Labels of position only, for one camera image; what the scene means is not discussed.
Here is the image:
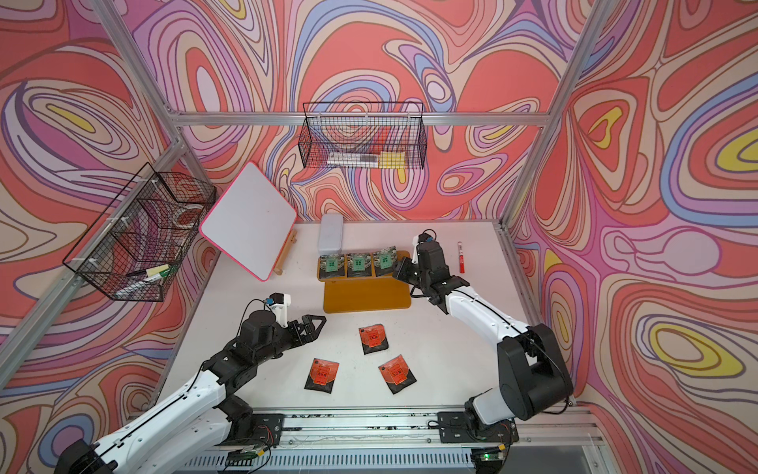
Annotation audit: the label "white board with pink edge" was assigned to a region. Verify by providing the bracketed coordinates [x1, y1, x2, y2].
[199, 163, 297, 282]

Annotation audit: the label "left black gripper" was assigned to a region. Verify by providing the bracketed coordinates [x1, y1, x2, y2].
[253, 314, 326, 369]

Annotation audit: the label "black wire basket wall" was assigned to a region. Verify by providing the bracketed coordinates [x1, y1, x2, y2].
[62, 164, 218, 302]
[298, 101, 428, 170]

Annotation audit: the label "black wire basket back wall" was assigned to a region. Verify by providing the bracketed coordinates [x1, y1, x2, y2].
[298, 101, 428, 170]

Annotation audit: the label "black wire basket left wall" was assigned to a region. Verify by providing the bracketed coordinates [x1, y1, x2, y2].
[62, 164, 218, 302]

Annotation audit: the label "green yellow markers in basket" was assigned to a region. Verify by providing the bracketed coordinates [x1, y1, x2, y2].
[126, 264, 172, 280]

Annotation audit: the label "yellow sticky notes in basket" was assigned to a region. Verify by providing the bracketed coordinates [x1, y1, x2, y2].
[377, 151, 407, 169]

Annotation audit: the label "white plastic box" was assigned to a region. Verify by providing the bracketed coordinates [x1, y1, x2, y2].
[318, 213, 345, 255]

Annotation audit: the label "red tea bag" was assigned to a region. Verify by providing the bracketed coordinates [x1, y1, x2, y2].
[358, 324, 389, 355]
[379, 355, 417, 394]
[304, 359, 340, 394]

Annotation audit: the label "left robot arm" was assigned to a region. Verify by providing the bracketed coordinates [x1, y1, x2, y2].
[54, 309, 327, 473]

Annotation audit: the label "yellow wooden two-tier shelf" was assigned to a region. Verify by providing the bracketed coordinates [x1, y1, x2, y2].
[317, 251, 412, 314]

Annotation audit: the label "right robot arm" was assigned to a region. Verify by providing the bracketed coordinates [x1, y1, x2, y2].
[393, 231, 574, 428]

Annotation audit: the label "wooden easel stand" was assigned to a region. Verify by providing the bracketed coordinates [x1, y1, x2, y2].
[272, 229, 297, 276]

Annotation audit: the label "red marker pen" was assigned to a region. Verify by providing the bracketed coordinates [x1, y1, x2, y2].
[457, 241, 466, 274]

